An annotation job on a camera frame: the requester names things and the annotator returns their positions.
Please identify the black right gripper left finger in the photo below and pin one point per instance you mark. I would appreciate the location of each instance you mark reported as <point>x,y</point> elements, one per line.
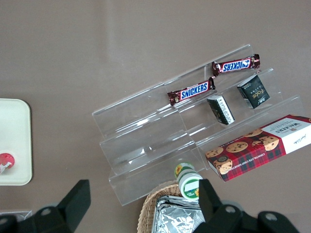
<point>73,206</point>

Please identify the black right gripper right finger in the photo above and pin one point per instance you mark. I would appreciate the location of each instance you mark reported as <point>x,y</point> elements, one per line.
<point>211,211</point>

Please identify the oval wicker basket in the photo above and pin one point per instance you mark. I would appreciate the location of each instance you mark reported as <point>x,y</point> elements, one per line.
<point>150,206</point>

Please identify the beige plastic tray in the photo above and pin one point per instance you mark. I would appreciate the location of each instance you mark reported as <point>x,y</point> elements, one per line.
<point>14,136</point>

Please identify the stack of foil trays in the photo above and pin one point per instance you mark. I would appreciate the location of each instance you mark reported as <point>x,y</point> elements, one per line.
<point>177,216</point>

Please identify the white jar with green lid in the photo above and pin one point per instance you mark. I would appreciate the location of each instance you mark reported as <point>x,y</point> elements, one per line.
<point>188,180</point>

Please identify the clear acrylic bottle rack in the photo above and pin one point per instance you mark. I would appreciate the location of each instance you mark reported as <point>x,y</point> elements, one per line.
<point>14,213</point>

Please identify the small cup with red lid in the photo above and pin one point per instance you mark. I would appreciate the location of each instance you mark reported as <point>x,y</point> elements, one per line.
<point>6,161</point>

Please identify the red tartan cookie box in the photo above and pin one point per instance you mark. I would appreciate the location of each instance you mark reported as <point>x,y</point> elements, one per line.
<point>262,145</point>

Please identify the clear acrylic step shelf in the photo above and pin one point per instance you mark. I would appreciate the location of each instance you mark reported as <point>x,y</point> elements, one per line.
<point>145,136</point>

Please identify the small black carton box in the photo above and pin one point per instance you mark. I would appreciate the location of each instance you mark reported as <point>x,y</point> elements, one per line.
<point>253,91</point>
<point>221,109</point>

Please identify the Snickers chocolate bar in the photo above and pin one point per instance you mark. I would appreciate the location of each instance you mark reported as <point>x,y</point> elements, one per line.
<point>235,65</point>
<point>192,91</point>

